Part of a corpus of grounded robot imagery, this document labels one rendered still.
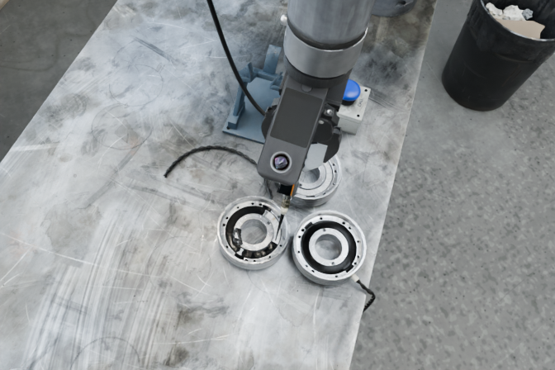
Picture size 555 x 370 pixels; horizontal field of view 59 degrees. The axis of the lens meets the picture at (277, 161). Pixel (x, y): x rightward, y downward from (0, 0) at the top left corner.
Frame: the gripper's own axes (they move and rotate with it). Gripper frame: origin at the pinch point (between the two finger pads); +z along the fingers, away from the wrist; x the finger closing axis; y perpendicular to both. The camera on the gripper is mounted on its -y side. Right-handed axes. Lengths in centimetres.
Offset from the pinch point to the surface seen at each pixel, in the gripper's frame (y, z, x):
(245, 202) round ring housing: -2.6, 10.4, 5.8
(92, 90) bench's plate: 10.3, 13.3, 38.3
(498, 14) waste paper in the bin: 118, 62, -48
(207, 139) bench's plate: 7.7, 13.3, 15.9
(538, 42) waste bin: 96, 51, -56
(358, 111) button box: 18.5, 8.8, -6.6
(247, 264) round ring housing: -11.7, 9.6, 2.4
